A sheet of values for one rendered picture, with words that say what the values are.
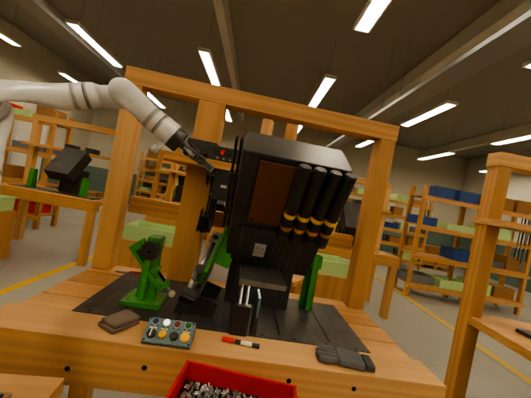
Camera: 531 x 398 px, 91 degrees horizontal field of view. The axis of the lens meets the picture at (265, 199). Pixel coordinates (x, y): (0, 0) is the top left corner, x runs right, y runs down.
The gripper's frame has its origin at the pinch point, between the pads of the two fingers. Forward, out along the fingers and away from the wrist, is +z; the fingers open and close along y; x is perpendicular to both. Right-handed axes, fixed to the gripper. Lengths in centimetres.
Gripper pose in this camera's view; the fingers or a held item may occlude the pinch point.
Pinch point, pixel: (208, 166)
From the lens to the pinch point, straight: 88.3
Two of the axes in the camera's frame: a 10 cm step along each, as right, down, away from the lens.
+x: -6.7, 7.4, 0.3
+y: -2.5, -2.6, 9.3
